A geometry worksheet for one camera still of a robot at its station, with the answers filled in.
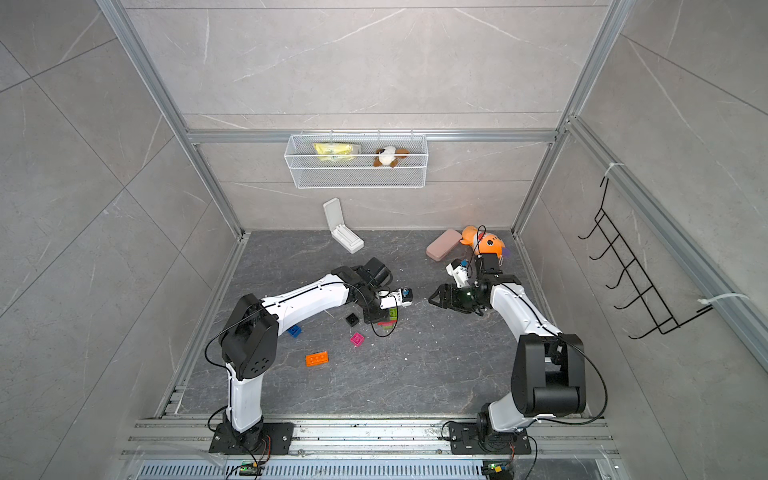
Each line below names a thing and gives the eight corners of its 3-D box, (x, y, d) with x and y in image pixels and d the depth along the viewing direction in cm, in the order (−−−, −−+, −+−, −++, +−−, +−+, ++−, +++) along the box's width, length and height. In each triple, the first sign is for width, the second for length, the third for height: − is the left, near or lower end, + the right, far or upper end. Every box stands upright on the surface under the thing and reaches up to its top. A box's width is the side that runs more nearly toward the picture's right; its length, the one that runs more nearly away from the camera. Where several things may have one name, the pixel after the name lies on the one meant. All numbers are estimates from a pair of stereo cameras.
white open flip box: (349, 256, 115) (344, 228, 103) (326, 232, 123) (319, 204, 111) (364, 247, 118) (361, 219, 106) (341, 224, 126) (335, 196, 114)
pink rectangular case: (423, 254, 114) (424, 250, 113) (448, 229, 123) (448, 226, 121) (440, 263, 111) (440, 260, 110) (463, 238, 120) (464, 234, 118)
